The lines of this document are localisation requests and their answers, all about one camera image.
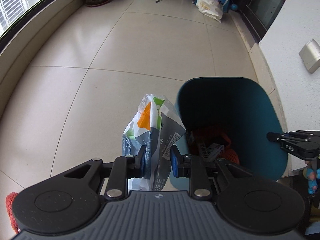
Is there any teal plastic trash bin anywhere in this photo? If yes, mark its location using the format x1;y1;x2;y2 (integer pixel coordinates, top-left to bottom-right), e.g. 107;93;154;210
170;77;290;197

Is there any black window frame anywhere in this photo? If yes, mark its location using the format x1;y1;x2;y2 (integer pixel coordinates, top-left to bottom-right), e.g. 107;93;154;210
0;0;75;52

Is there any white snack wrapper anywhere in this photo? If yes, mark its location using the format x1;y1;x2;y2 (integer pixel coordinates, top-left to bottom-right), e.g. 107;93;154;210
122;94;185;191

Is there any white tote bag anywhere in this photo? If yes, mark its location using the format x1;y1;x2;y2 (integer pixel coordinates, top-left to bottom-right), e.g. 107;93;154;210
196;0;223;23

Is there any purple white biscuit package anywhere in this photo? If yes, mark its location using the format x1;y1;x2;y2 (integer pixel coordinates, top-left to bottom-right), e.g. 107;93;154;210
199;144;225;163

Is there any red fuzzy slipper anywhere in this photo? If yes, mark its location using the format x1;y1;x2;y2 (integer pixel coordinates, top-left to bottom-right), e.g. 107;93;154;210
5;192;20;234

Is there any red mesh net bag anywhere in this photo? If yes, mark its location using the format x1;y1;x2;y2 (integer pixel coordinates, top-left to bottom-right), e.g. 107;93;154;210
220;133;240;165

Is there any small blue ball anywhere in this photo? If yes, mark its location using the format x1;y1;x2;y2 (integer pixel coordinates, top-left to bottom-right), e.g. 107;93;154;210
230;4;238;11

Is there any beige wall outlet cover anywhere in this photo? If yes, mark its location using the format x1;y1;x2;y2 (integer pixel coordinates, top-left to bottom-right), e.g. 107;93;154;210
299;39;320;74

